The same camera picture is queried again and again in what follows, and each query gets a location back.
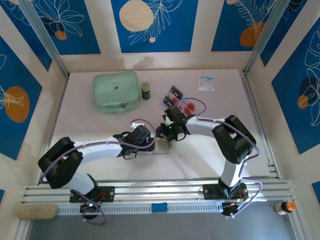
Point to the blue bone-shaped clip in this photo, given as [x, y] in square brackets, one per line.
[159, 207]

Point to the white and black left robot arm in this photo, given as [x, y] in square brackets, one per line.
[60, 162]

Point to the brown bottle with orange cap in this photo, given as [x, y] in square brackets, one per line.
[285, 208]

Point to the aluminium table side rail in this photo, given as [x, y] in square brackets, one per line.
[260, 125]

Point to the black VIP membership card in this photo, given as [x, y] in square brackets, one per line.
[176, 91]
[167, 100]

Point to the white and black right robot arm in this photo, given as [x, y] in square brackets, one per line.
[235, 140]

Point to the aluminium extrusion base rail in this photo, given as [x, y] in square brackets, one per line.
[160, 192]

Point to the white card with red circles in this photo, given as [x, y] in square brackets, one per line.
[183, 108]
[191, 106]
[175, 100]

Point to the dark jar with green lid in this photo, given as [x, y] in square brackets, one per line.
[145, 92]

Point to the clear box with red balls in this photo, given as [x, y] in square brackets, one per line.
[185, 97]

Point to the mint green zip pouch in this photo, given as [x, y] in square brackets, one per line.
[115, 90]

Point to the white and blue packet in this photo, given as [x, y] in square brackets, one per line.
[206, 83]

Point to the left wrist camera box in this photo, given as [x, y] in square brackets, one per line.
[133, 124]

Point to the beige foam pad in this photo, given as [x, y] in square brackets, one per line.
[37, 212]

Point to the aluminium corner post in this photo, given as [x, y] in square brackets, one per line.
[45, 37]
[265, 35]

